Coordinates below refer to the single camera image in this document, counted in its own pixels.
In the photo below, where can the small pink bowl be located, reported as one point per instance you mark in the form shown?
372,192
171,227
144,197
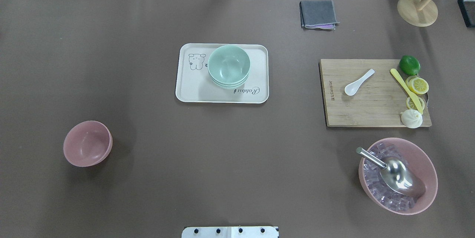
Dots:
87,144

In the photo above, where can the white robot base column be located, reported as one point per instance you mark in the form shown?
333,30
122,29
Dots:
231,232

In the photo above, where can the white ceramic spoon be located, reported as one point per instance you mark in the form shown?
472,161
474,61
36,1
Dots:
352,88

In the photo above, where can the large pink ice bowl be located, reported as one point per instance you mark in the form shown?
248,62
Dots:
415,160

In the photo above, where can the stacked green bowls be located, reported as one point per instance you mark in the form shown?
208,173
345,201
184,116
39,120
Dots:
229,66

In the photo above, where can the cream rabbit tray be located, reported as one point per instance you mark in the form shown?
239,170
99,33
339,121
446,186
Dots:
194,84

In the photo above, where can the grey folded cloth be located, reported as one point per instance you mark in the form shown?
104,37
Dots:
318,14

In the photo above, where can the wooden cutting board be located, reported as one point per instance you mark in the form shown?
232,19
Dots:
379,101

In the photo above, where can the lemon slice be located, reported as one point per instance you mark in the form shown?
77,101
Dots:
417,85
411,105

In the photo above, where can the metal ice scoop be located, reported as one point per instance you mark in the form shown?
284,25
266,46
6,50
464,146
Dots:
396,175

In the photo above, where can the green lime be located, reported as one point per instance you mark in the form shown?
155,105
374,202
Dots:
409,65

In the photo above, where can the yellow plastic knife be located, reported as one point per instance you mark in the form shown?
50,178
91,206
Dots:
412,95

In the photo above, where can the wooden mug tree stand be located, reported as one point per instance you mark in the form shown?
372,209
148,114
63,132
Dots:
420,13

